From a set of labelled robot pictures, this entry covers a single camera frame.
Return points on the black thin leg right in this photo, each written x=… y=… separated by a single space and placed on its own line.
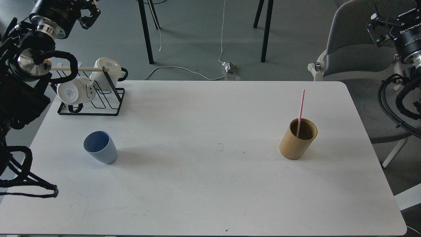
x=258 y=13

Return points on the bamboo cylinder holder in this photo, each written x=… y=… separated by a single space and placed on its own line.
x=296 y=140

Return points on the white mug upper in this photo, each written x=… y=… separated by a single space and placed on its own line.
x=110 y=72

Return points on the white power plug adapter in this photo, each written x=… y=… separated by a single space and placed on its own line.
x=230 y=68

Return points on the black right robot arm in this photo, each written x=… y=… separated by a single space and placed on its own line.
x=410 y=82

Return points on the black wire mug rack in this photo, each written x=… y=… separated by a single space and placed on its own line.
x=105 y=103

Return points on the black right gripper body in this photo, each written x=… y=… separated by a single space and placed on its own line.
x=407 y=35

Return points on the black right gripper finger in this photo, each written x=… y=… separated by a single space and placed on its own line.
x=378 y=20

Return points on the grey office chair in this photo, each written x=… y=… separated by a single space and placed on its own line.
x=351 y=49

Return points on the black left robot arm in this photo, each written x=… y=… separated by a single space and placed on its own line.
x=29 y=63

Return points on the blue plastic cup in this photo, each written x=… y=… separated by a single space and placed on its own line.
x=100 y=145

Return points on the white mug lower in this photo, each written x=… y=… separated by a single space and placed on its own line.
x=79 y=90

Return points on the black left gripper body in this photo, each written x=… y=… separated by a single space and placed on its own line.
x=56 y=18

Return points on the black table leg left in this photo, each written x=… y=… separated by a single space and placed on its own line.
x=145 y=31

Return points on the black thin table leg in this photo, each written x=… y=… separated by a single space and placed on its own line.
x=153 y=13

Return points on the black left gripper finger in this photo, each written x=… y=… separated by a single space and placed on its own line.
x=87 y=21

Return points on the white mug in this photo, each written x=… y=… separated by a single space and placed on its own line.
x=110 y=72
x=79 y=90

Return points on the black table leg right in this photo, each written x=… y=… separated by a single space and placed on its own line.
x=268 y=21

